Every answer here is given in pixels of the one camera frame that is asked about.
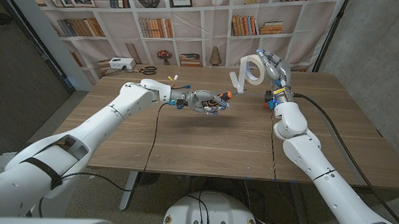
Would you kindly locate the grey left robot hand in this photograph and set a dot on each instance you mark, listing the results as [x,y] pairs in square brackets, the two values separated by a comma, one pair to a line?
[200,100]

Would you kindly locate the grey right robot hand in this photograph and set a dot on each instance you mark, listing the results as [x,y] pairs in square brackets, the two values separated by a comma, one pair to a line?
[282,73]

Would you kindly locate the black orange screwdriver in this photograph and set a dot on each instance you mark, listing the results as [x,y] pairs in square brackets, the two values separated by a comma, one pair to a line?
[224,96]

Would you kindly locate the white masking tape roll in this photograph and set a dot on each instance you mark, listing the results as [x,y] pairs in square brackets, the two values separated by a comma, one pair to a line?
[240,73]

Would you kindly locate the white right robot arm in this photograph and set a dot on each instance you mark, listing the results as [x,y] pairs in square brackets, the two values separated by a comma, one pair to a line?
[317,162]

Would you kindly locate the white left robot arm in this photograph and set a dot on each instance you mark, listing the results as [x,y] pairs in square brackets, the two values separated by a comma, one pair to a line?
[95,128]

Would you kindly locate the black backdrop stand pole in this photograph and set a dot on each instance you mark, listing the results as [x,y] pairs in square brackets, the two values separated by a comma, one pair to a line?
[328,36]

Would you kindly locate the printed bookshelf backdrop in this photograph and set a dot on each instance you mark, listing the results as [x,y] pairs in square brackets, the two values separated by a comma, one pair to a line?
[215,29]

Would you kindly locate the white power strip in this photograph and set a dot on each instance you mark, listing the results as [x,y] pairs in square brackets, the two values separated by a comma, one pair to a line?
[121,63]

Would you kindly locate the white robot torso base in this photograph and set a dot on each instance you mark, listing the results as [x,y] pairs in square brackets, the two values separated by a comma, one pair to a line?
[209,212]

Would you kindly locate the white table leg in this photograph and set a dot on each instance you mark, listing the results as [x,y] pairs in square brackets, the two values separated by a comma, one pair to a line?
[128,189]

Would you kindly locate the grey table leg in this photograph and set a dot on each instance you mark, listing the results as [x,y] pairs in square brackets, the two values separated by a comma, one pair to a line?
[297,205]

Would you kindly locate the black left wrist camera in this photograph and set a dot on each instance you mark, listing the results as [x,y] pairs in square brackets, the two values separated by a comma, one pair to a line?
[180,104]

